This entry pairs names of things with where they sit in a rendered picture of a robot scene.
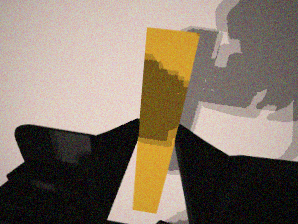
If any yellow bar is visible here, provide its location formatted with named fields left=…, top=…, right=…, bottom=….
left=133, top=27, right=200, bottom=214

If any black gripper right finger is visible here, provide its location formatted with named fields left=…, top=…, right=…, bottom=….
left=175, top=124, right=298, bottom=224

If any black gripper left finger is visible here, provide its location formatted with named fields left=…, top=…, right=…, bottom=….
left=14, top=118, right=140, bottom=220

